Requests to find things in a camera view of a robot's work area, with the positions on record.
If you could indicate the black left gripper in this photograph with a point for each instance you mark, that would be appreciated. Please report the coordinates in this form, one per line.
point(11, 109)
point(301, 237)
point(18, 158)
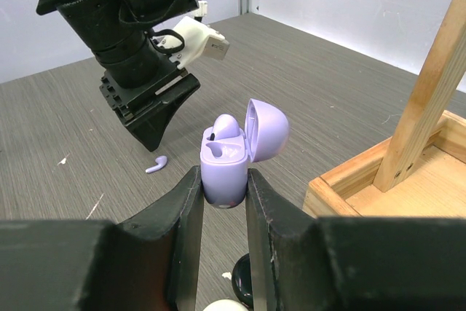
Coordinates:
point(145, 91)

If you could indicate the purple earbud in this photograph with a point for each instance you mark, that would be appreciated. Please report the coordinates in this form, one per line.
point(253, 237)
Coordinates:
point(225, 126)
point(160, 163)

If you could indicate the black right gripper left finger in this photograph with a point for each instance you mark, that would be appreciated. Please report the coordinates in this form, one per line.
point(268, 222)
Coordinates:
point(149, 261)

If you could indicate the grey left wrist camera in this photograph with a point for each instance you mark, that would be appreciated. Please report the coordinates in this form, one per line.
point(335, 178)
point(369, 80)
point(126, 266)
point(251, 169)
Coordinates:
point(191, 39)

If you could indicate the black round charging case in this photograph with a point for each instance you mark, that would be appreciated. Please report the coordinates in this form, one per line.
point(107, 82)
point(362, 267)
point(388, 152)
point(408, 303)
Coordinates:
point(241, 281)

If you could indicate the white round charging case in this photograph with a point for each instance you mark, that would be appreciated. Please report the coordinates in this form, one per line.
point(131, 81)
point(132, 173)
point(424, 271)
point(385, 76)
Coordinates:
point(225, 305)

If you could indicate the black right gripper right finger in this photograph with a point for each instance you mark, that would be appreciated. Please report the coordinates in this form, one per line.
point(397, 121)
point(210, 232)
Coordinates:
point(299, 262)

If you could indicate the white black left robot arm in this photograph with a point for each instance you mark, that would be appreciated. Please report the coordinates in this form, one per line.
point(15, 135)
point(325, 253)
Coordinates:
point(117, 29)

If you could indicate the wooden clothes rack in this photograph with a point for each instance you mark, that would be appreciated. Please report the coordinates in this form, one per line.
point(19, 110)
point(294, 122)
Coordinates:
point(420, 169)

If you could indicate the purple round charging case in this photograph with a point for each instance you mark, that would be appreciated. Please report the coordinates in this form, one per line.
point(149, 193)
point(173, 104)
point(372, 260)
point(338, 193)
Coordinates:
point(224, 163)

